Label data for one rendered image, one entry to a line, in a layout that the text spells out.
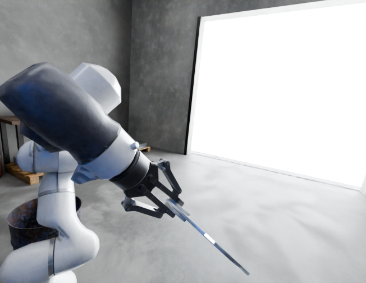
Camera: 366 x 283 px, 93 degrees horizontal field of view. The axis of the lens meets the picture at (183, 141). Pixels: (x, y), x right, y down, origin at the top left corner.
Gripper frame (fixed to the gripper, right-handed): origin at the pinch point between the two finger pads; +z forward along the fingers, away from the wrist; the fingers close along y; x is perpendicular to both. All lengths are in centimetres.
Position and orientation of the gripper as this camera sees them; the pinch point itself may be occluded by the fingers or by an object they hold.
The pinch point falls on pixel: (177, 209)
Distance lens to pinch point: 46.7
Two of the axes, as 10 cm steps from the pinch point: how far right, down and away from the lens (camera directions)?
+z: 4.9, 6.6, 5.7
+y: 6.4, -7.2, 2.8
